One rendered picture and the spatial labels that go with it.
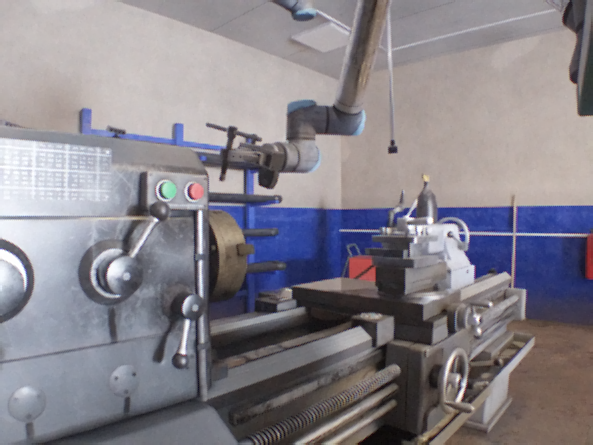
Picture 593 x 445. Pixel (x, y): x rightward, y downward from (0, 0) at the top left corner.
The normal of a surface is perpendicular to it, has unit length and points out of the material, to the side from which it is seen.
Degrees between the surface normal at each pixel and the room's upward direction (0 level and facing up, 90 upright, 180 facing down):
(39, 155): 90
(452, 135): 90
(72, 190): 90
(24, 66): 90
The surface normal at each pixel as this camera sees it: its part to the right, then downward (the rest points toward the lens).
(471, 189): -0.68, 0.00
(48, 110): 0.73, 0.00
